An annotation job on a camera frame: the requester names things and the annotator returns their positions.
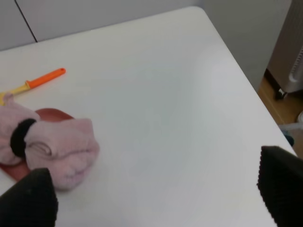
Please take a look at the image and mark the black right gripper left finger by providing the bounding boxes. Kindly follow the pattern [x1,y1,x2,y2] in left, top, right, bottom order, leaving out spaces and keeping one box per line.
[0,168,58,227]

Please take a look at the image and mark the pink plastic plate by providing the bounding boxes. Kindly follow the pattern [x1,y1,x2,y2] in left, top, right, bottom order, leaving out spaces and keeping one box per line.
[0,108,73,182]

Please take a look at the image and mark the orange yellow plastic knife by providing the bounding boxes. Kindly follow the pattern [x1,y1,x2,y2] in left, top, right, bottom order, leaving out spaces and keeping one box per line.
[0,68,66,105]

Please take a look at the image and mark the grey wheeled cabinet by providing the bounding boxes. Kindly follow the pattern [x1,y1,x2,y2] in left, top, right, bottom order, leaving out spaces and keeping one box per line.
[265,0,303,100]

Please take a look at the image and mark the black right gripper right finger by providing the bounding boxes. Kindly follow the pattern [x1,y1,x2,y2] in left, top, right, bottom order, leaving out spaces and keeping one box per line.
[257,146,303,227]

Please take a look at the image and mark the pink towel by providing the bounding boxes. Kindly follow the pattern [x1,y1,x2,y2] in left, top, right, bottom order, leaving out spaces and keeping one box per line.
[0,93,99,190]

